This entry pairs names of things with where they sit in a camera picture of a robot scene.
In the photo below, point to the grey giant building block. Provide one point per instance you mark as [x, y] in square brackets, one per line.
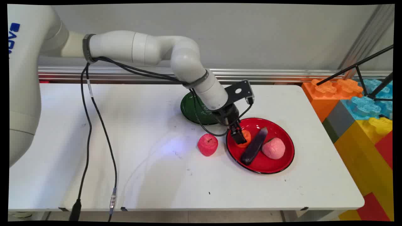
[340, 121]

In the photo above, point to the red toy apple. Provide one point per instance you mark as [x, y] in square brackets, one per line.
[207, 146]

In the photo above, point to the dark green giant building block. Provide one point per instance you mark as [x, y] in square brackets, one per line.
[329, 130]

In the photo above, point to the red plate with black rim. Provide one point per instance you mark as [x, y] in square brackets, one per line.
[267, 164]

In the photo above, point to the light blue giant building block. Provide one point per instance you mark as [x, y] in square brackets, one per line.
[366, 106]

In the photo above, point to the dark purple toy eggplant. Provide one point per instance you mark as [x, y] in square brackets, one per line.
[253, 149]

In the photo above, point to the orange toy tangerine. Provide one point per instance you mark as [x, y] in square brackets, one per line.
[248, 137]

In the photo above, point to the orange giant building block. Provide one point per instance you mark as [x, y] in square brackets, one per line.
[320, 100]

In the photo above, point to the dark green plate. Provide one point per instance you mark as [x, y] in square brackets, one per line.
[188, 108]

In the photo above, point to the horizontal aluminium rail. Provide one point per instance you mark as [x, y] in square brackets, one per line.
[282, 75]

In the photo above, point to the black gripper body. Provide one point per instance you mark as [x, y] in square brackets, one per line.
[226, 114]

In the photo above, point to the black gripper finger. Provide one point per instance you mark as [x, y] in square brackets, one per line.
[233, 129]
[241, 137]

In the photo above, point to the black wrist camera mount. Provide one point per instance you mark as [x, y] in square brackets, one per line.
[239, 91]

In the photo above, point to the slanted aluminium profile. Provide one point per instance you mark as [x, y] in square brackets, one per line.
[370, 34]

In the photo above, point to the red giant building block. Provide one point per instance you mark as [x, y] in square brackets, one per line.
[385, 147]

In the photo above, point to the pink toy peach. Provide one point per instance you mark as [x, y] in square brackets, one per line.
[274, 149]

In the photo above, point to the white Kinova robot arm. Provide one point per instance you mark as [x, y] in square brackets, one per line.
[150, 47]

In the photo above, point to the black tripod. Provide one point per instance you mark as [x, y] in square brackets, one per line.
[355, 67]

